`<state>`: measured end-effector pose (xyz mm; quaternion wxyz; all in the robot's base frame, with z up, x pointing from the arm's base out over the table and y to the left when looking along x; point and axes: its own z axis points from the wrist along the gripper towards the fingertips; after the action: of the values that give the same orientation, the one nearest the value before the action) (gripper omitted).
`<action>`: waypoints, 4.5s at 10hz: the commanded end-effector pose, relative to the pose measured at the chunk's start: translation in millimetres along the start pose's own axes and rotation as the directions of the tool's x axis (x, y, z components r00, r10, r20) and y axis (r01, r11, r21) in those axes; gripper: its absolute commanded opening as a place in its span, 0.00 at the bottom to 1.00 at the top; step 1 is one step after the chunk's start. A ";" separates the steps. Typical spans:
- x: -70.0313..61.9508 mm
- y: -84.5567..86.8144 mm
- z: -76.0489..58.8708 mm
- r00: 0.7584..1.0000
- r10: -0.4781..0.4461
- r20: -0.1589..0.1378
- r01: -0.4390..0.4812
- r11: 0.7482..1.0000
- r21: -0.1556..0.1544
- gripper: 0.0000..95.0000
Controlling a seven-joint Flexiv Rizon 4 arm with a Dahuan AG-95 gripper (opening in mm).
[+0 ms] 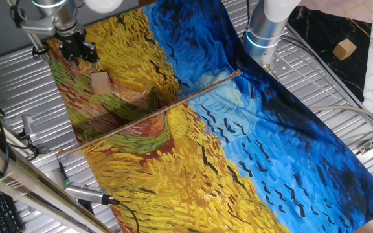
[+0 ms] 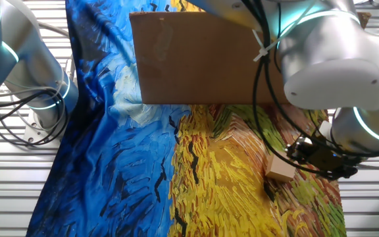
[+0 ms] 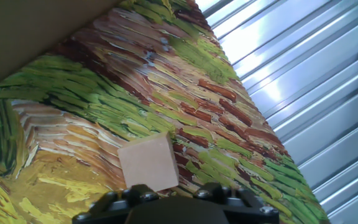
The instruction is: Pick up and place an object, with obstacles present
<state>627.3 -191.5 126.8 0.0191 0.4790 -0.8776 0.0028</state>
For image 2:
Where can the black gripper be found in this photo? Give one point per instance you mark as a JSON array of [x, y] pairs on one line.
[[324, 158]]

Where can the light wooden cube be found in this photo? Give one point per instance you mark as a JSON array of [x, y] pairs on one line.
[[280, 169]]

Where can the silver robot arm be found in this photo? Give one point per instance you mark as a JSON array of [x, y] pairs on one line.
[[341, 49]]

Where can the white zip tie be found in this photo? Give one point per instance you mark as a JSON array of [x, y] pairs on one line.
[[261, 50]]

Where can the brown cardboard board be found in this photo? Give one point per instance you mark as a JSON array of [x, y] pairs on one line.
[[192, 59]]

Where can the Van Gogh painting print cloth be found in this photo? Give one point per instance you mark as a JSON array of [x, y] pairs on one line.
[[127, 164]]

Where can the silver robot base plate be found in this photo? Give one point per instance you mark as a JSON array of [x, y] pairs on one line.
[[33, 135]]

